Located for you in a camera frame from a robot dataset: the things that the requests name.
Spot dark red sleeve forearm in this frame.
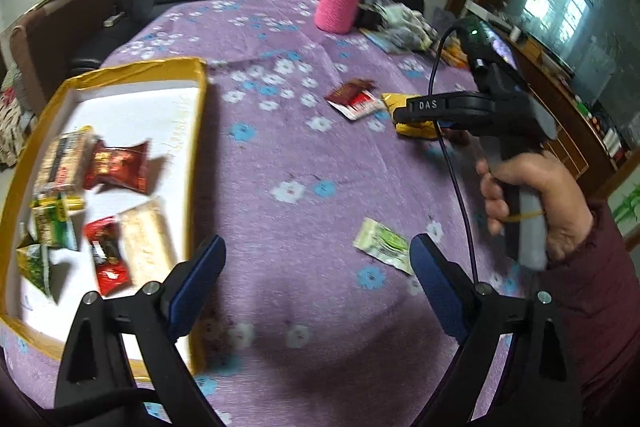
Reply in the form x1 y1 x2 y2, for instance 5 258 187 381
540 202 639 426

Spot white plastic bag pile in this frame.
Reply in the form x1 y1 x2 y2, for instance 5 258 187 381
356 0 437 54

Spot right hand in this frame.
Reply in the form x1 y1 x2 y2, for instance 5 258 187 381
476 152 594 263

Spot beige cracker packet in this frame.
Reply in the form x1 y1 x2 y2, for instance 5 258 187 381
118 198 176 288

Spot yellow snack bag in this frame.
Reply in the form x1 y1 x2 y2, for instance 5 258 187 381
381 93 446 141

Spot dark red snack bag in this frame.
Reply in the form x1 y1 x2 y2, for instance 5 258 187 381
84 140 151 194

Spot purple floral tablecloth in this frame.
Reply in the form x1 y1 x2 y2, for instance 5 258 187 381
1 0 527 426

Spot pale green snack packet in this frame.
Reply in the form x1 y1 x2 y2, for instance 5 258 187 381
352 218 413 275

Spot yellow cardboard box tray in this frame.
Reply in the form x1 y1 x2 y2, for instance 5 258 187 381
1 57 208 361

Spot red candy wrapper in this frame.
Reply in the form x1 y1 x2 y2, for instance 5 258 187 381
84 217 131 297

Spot black smartphone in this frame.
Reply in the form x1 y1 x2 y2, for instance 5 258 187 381
480 20 518 72

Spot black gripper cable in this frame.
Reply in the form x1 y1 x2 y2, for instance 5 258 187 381
426 24 482 285

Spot red white snack packet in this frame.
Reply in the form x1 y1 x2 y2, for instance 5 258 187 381
324 78 385 121

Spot orange biscuit packs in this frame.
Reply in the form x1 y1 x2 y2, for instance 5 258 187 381
442 37 469 69

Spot brown peanut bar packet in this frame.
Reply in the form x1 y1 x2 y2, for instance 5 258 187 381
34 126 96 198

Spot brown armchair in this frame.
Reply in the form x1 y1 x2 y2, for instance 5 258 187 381
9 0 124 114

